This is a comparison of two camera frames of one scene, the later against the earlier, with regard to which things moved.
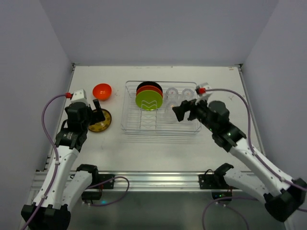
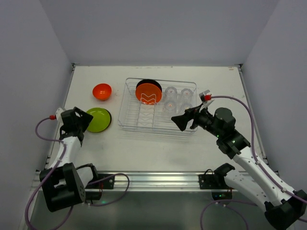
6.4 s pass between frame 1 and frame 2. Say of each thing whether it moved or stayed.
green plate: moved
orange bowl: stayed
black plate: moved
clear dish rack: stayed
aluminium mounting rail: stayed
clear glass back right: stayed
